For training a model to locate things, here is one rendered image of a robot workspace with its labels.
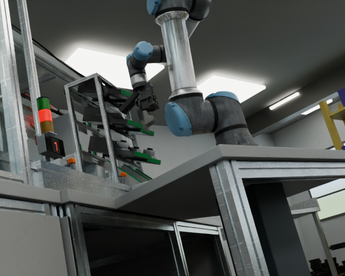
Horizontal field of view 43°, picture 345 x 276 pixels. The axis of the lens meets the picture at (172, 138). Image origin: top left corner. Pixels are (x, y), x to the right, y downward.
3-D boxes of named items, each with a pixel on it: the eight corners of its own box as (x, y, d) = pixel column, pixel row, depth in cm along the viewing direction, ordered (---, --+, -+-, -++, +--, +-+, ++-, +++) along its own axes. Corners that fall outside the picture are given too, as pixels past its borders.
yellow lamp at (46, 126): (57, 133, 174) (55, 122, 176) (49, 130, 170) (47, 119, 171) (46, 137, 176) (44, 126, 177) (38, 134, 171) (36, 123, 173)
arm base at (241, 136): (268, 151, 149) (259, 125, 152) (247, 148, 137) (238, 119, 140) (231, 166, 157) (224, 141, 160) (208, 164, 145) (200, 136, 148)
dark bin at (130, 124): (142, 129, 218) (144, 114, 218) (127, 124, 206) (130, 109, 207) (98, 125, 232) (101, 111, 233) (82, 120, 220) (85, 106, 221)
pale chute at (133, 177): (162, 198, 206) (166, 189, 206) (147, 196, 195) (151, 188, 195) (120, 171, 220) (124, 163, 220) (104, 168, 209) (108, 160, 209)
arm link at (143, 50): (159, 39, 185) (152, 52, 194) (133, 40, 180) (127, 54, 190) (163, 55, 182) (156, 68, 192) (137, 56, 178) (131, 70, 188)
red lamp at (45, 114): (55, 122, 176) (53, 111, 177) (47, 119, 171) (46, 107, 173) (44, 126, 177) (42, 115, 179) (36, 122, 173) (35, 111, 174)
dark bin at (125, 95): (136, 100, 223) (138, 86, 223) (121, 93, 211) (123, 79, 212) (93, 98, 237) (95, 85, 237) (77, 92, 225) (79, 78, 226)
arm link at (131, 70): (127, 50, 191) (123, 61, 198) (132, 73, 187) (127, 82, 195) (144, 50, 194) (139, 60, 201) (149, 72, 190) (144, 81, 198)
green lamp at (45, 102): (53, 110, 177) (51, 99, 179) (45, 107, 173) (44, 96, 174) (42, 115, 179) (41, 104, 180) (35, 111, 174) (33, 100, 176)
